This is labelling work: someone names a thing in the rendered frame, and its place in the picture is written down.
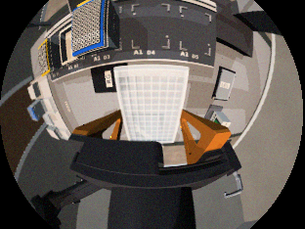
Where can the cream ready button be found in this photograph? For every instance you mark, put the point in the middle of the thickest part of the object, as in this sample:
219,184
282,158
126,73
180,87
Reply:
218,117

